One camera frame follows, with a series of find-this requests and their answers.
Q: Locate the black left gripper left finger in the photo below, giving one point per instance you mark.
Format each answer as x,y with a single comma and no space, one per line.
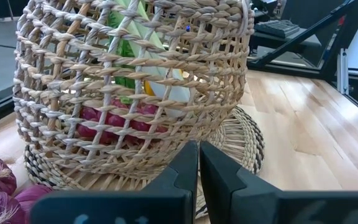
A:
166,205

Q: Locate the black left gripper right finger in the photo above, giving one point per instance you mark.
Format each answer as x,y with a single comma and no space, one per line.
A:
235,199

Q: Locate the pink red grape bunch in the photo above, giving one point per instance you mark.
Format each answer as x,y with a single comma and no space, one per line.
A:
113,119

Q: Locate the green leek bunch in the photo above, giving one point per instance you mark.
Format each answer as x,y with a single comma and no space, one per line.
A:
174,91

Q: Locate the round woven placemat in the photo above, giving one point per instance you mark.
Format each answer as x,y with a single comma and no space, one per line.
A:
241,140

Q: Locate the black computer keyboard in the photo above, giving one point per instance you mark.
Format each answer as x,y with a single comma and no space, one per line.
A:
277,28

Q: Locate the black aluminium table frame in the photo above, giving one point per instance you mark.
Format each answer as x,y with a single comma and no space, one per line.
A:
291,70

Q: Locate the silver aluminium profile post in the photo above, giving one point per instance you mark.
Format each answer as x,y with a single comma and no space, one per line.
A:
342,71

